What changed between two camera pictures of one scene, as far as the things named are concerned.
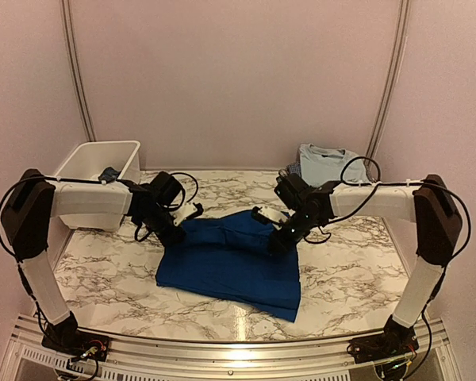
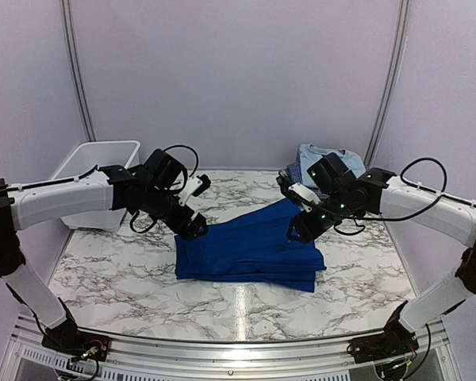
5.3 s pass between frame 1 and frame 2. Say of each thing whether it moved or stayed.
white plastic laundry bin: stayed
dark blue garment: moved
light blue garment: stayed
